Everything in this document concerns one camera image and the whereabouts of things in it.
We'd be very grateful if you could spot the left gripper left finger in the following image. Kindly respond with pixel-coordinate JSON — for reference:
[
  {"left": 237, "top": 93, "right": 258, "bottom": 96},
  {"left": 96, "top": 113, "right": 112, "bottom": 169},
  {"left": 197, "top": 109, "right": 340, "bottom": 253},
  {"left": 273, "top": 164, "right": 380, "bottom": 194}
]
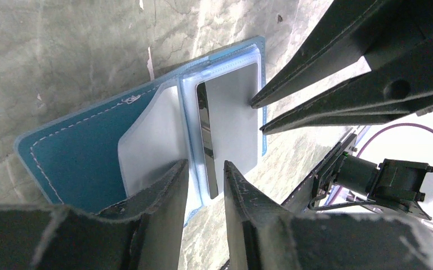
[{"left": 0, "top": 160, "right": 189, "bottom": 269}]

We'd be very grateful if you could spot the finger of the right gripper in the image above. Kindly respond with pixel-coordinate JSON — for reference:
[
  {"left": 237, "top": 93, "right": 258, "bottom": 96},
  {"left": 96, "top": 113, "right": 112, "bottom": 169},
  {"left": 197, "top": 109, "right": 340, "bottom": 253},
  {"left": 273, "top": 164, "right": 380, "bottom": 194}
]
[
  {"left": 251, "top": 1, "right": 433, "bottom": 109},
  {"left": 260, "top": 36, "right": 433, "bottom": 134}
]

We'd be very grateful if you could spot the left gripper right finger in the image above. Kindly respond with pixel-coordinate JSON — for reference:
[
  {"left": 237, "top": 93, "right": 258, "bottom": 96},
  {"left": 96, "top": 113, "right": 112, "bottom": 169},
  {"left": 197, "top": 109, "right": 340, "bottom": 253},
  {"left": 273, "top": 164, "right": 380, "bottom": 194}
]
[{"left": 224, "top": 161, "right": 433, "bottom": 269}]

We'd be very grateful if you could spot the teal blue card holder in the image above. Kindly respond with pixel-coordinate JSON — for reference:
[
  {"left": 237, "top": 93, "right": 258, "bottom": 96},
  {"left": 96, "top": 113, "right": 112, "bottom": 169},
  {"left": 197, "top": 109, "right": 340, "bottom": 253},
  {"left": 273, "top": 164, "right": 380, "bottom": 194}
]
[{"left": 15, "top": 36, "right": 267, "bottom": 220}]

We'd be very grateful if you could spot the silver grey credit card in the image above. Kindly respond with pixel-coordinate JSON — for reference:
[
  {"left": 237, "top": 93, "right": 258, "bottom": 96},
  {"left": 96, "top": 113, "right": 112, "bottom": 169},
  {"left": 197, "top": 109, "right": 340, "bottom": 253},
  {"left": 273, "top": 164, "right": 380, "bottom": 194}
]
[{"left": 196, "top": 63, "right": 260, "bottom": 199}]

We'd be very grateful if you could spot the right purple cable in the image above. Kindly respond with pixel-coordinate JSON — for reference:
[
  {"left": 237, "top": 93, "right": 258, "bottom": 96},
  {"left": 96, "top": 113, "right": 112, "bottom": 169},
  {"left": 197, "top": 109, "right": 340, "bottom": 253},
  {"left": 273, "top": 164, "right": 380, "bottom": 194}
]
[{"left": 328, "top": 123, "right": 433, "bottom": 206}]

